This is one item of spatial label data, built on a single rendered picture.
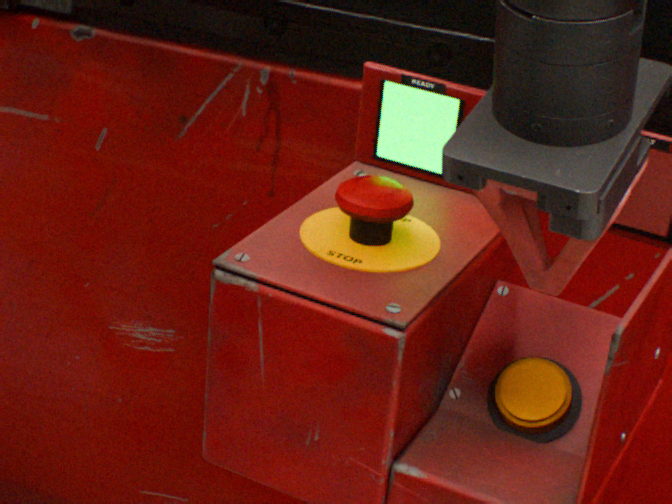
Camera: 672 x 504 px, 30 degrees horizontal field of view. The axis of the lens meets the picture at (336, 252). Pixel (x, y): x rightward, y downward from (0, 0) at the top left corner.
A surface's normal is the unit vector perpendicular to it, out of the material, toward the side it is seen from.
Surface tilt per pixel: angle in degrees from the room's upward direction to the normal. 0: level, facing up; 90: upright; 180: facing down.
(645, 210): 90
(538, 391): 35
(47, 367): 90
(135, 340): 87
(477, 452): 0
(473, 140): 15
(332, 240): 0
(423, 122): 90
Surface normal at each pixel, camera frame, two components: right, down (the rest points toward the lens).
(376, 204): 0.11, -0.50
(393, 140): -0.47, 0.37
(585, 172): -0.04, -0.77
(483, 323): -0.19, -0.51
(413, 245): 0.08, -0.88
